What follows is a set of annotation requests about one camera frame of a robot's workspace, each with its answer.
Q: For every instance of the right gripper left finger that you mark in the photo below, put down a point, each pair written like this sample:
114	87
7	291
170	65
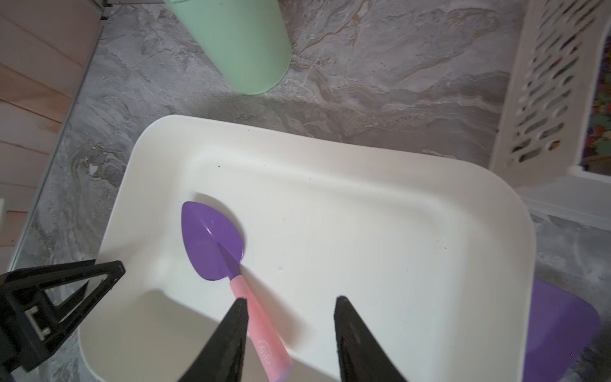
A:
222	357

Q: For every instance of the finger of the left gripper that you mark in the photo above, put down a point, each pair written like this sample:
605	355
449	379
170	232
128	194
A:
33	328

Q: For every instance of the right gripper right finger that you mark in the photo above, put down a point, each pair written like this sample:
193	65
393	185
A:
360	356

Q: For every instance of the purple pointed trowel pink handle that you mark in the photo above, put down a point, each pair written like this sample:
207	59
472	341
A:
215	249

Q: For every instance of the white storage box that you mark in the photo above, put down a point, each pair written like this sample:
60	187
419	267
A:
437	255

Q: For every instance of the purple square shovel pink handle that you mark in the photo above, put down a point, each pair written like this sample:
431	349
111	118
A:
560	326

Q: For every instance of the white file organizer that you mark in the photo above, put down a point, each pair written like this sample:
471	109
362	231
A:
546	113

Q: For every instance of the green cup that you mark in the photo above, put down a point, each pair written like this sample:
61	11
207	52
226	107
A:
246	40

